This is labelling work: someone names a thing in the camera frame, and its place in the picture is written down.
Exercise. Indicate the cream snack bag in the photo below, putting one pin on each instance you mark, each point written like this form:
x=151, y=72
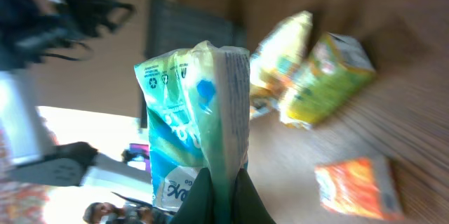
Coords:
x=275, y=61

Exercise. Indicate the orange tissue pack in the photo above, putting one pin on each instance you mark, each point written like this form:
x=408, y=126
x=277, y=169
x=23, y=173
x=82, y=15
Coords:
x=362, y=187

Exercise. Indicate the green juice carton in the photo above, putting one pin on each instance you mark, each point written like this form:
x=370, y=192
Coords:
x=335, y=69

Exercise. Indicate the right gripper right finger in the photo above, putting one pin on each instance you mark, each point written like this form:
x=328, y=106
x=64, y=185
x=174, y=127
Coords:
x=248, y=207

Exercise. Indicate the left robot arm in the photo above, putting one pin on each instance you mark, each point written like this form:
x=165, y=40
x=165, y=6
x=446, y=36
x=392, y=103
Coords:
x=66, y=65

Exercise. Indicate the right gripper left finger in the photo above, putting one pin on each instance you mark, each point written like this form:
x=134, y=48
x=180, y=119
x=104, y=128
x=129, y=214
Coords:
x=198, y=206

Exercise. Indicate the grey plastic mesh basket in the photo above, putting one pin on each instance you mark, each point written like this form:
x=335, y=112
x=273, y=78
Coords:
x=172, y=26

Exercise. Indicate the teal tissue pack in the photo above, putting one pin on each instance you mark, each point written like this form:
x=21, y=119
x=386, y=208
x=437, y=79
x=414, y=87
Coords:
x=198, y=117

